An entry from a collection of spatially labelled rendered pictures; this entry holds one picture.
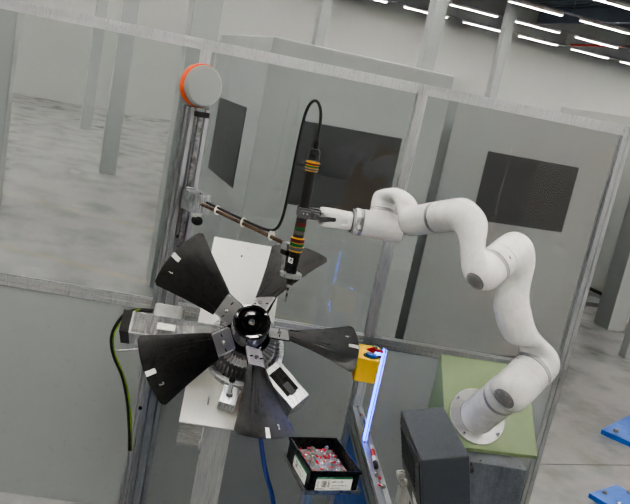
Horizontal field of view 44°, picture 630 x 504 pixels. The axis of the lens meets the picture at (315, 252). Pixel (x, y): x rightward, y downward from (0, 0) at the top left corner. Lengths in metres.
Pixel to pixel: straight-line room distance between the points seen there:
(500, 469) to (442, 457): 0.84
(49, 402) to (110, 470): 0.39
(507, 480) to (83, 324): 1.75
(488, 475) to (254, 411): 0.77
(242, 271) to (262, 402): 0.60
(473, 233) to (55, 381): 1.97
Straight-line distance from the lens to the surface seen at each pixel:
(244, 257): 2.84
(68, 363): 3.38
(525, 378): 2.30
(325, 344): 2.48
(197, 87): 2.92
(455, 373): 2.71
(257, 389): 2.41
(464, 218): 2.12
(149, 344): 2.41
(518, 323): 2.22
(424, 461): 1.78
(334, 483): 2.42
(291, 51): 5.03
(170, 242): 3.00
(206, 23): 6.61
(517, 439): 2.72
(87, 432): 3.49
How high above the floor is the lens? 1.97
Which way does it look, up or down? 12 degrees down
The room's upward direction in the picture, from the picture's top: 11 degrees clockwise
